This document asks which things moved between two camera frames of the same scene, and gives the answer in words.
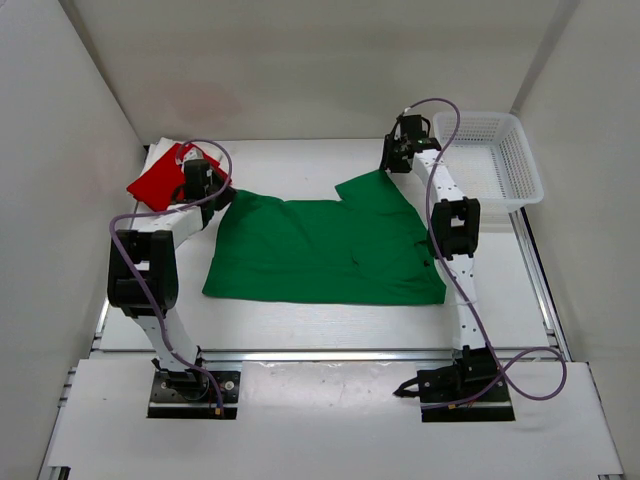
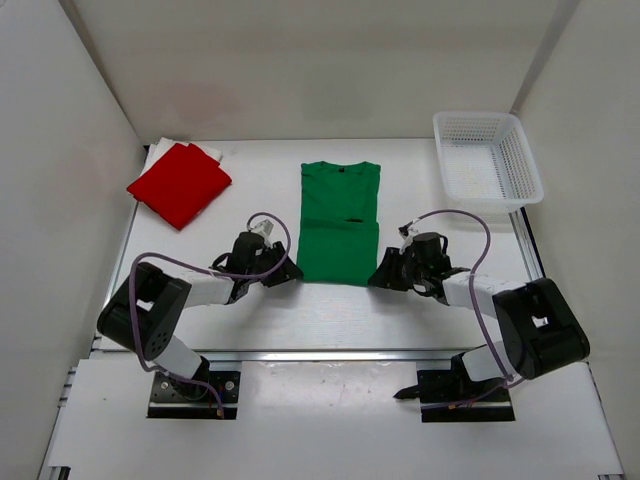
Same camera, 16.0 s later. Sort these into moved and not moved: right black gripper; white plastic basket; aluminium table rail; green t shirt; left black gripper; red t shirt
Moved: right black gripper; left black gripper; green t shirt
Not moved: white plastic basket; aluminium table rail; red t shirt
